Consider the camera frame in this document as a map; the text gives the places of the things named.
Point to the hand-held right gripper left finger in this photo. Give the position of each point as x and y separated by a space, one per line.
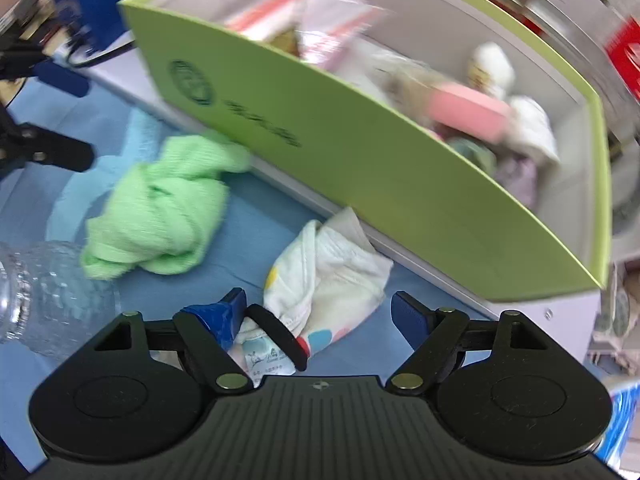
220 317

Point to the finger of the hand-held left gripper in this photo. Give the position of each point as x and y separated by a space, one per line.
50 150
60 77

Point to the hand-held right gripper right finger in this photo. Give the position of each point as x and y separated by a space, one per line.
410 315

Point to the white dotted cloth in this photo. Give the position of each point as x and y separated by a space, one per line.
330 280

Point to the light green towel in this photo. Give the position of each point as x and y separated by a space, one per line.
160 215

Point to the light green cardboard box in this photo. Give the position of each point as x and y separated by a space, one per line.
350 160

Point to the lavender cloth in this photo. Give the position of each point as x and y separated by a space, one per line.
515 180

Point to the green snack packet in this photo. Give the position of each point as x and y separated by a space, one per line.
472 152

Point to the pink sponge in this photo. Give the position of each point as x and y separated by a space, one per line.
470 110

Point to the white plush toy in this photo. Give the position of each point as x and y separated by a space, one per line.
492 67

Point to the pink white plastic packet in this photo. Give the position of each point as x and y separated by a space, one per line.
320 15

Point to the blue printed blanket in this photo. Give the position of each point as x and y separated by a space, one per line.
250 230

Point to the clear plastic bottle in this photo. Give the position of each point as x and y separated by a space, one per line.
40 300

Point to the pale crumpled bag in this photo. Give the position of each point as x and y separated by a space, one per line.
615 310

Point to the blue tissue pack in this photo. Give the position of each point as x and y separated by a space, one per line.
622 420

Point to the red label cola bottle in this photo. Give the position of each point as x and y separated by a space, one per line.
625 55

